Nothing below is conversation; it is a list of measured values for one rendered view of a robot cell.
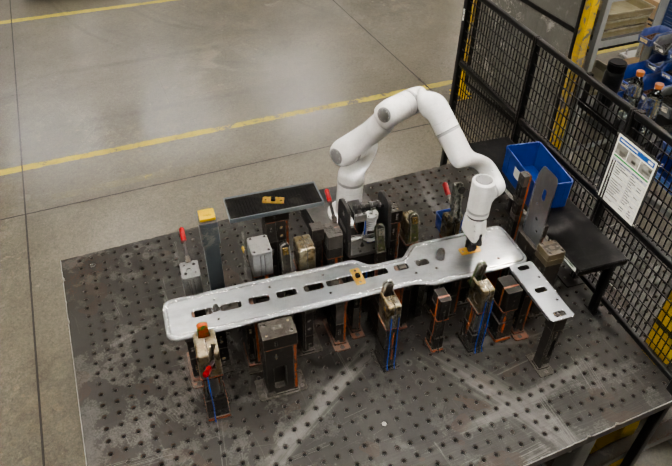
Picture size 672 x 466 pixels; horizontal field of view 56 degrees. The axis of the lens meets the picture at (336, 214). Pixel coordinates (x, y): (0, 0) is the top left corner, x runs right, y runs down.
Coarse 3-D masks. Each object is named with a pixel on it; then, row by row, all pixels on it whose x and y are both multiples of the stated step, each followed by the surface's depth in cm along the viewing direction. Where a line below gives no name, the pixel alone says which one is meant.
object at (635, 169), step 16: (624, 144) 230; (608, 160) 239; (624, 160) 231; (640, 160) 224; (656, 160) 216; (608, 176) 241; (624, 176) 233; (640, 176) 225; (608, 192) 243; (624, 192) 234; (640, 192) 227; (624, 208) 236; (640, 208) 228
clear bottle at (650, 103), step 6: (660, 84) 221; (654, 90) 222; (660, 90) 221; (648, 96) 224; (654, 96) 222; (660, 96) 222; (648, 102) 224; (654, 102) 223; (660, 102) 223; (642, 108) 227; (648, 108) 225; (654, 108) 224; (660, 108) 225; (648, 114) 226; (654, 114) 226; (654, 120) 228; (642, 132) 231; (648, 132) 230
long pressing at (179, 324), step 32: (416, 256) 243; (448, 256) 243; (480, 256) 243; (512, 256) 243; (224, 288) 228; (256, 288) 228; (288, 288) 229; (352, 288) 229; (192, 320) 216; (224, 320) 217; (256, 320) 217
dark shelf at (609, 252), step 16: (480, 144) 298; (496, 144) 298; (496, 160) 288; (512, 192) 270; (560, 208) 262; (576, 208) 262; (560, 224) 254; (576, 224) 254; (592, 224) 254; (560, 240) 246; (576, 240) 247; (592, 240) 247; (608, 240) 247; (576, 256) 240; (592, 256) 240; (608, 256) 240; (624, 256) 240; (576, 272) 236; (592, 272) 237
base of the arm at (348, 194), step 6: (336, 192) 285; (342, 192) 280; (348, 192) 278; (354, 192) 279; (360, 192) 281; (336, 198) 286; (348, 198) 281; (354, 198) 281; (360, 198) 284; (336, 204) 288; (330, 210) 293; (336, 210) 290; (330, 216) 289
